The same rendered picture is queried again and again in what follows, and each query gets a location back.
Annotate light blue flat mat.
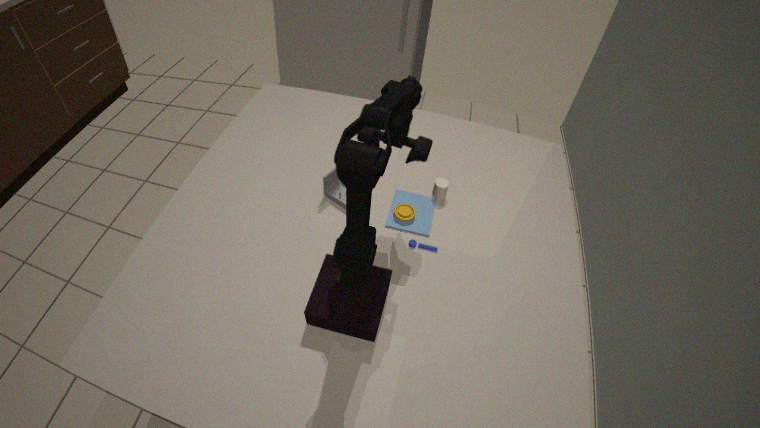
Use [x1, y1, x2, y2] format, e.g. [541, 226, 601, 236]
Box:
[385, 189, 437, 237]

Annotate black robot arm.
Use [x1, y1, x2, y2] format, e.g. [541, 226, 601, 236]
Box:
[332, 75, 422, 293]

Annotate grey dish rack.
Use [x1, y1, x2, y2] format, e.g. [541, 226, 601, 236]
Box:
[323, 167, 346, 209]

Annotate beige cylinder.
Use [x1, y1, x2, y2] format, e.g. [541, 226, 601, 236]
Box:
[433, 177, 449, 199]

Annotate yellow plate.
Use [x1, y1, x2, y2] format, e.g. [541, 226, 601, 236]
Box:
[394, 203, 416, 221]

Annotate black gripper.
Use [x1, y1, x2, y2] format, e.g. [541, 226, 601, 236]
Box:
[357, 126, 433, 163]

